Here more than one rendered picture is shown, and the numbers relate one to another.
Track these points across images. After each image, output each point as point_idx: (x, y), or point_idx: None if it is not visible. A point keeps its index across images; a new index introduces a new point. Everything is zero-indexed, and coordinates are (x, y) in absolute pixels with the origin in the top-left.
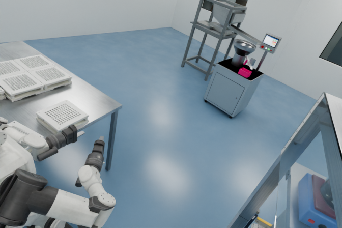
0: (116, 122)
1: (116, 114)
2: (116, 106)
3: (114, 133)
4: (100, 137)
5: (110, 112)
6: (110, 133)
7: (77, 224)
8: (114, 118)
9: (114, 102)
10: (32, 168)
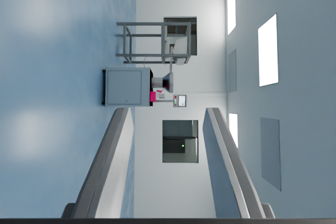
0: None
1: None
2: None
3: None
4: (224, 120)
5: None
6: None
7: None
8: None
9: None
10: None
